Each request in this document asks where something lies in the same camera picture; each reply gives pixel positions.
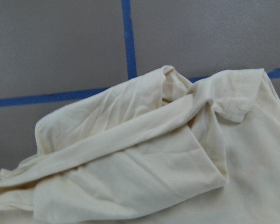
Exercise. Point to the beige long-sleeve printed shirt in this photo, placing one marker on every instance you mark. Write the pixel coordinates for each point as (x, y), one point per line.
(157, 149)

